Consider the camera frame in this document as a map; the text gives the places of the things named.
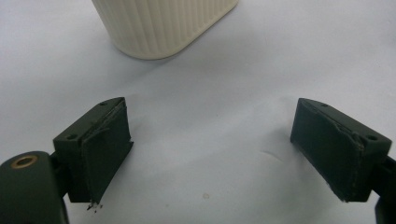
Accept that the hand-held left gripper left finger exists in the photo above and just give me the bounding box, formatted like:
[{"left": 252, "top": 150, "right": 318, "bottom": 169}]
[{"left": 52, "top": 96, "right": 134, "bottom": 204}]

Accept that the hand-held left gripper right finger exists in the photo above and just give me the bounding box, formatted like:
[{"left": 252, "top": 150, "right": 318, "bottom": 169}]
[{"left": 290, "top": 97, "right": 392, "bottom": 203}]

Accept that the cream ribbed pump bottle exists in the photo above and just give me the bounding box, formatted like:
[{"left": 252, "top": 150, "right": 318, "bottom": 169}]
[{"left": 91, "top": 0, "right": 240, "bottom": 61}]

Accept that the pale blue table mat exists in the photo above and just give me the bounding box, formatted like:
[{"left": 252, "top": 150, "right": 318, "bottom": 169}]
[{"left": 0, "top": 0, "right": 396, "bottom": 224}]

